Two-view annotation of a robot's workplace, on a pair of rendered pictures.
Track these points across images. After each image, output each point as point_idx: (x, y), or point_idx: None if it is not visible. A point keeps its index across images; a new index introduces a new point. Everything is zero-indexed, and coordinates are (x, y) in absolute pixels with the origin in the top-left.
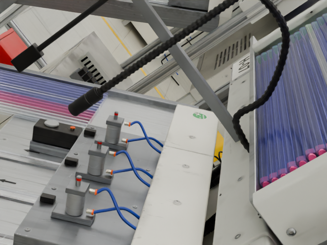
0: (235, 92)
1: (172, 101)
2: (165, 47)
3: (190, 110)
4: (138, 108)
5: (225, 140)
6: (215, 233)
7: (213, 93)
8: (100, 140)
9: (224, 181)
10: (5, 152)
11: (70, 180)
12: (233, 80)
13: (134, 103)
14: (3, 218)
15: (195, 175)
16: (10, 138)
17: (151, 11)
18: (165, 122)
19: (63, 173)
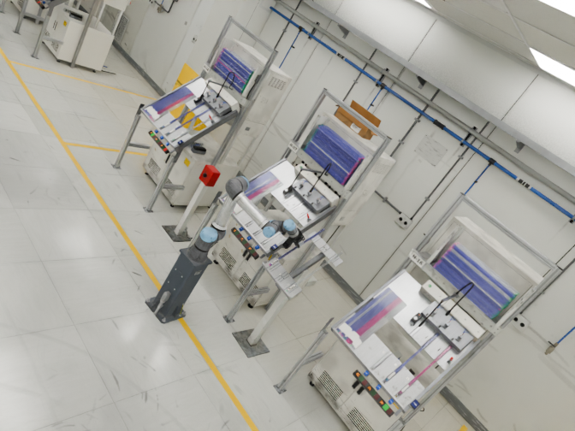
0: (302, 157)
1: (280, 161)
2: (320, 177)
3: (298, 167)
4: (277, 168)
5: (317, 173)
6: (337, 191)
7: (316, 170)
8: (309, 190)
9: (328, 182)
10: (284, 200)
11: (316, 199)
12: (296, 153)
13: (275, 168)
14: (304, 209)
15: (319, 182)
16: (279, 197)
17: (306, 169)
18: (286, 168)
19: (305, 197)
